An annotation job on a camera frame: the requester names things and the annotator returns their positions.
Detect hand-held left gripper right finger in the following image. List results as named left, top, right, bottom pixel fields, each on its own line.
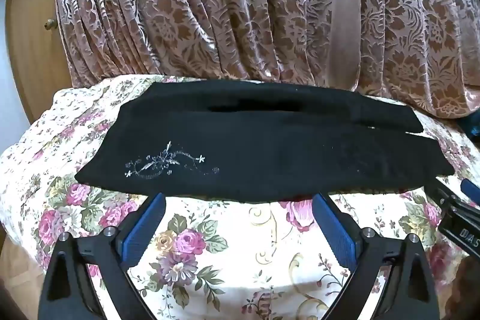
left=312, top=193, right=439, bottom=320

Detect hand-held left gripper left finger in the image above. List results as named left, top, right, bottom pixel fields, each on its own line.
left=37, top=193, right=167, bottom=320

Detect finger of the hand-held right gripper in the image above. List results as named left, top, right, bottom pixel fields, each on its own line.
left=427, top=178, right=480, bottom=220
left=460, top=178, right=480, bottom=199

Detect black pants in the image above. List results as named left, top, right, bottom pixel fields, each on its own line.
left=75, top=80, right=454, bottom=203

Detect dark blue object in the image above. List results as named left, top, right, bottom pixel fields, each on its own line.
left=458, top=115, right=480, bottom=141

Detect floral bed sheet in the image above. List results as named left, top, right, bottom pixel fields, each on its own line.
left=0, top=74, right=480, bottom=320

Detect wooden cabinet door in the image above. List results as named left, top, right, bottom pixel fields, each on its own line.
left=0, top=0, right=77, bottom=127

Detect plain pink curtain band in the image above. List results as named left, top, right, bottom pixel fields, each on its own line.
left=329, top=0, right=364, bottom=91

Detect brown floral patterned curtain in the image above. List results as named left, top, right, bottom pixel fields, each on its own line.
left=54, top=0, right=480, bottom=118

